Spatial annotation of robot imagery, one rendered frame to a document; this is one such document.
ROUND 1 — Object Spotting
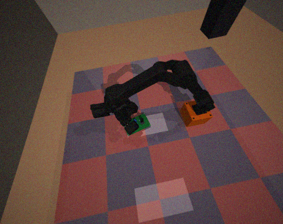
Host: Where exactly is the green circuit board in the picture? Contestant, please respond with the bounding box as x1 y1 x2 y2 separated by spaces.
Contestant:
131 113 151 135

